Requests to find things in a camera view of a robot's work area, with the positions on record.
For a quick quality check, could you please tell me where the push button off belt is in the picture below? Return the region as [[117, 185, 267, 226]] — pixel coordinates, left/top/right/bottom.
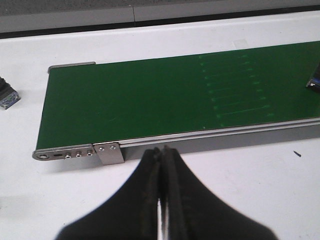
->
[[0, 77, 21, 110]]

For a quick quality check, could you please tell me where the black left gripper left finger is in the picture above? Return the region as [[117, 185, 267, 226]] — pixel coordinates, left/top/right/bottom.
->
[[57, 148, 160, 240]]

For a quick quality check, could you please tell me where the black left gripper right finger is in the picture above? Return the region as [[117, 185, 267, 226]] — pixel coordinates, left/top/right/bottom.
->
[[161, 147, 277, 240]]

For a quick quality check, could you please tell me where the green conveyor belt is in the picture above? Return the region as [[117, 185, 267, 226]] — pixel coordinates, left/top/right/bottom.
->
[[36, 41, 320, 150]]

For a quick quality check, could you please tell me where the aluminium conveyor side rail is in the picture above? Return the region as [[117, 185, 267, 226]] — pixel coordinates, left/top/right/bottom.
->
[[119, 117, 320, 160]]

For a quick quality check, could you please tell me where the metal conveyor start bracket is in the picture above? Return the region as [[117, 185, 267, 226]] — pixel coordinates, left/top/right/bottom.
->
[[32, 142, 125, 165]]

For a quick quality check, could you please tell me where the dark push button base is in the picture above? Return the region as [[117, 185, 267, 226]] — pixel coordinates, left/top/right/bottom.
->
[[305, 65, 320, 93]]

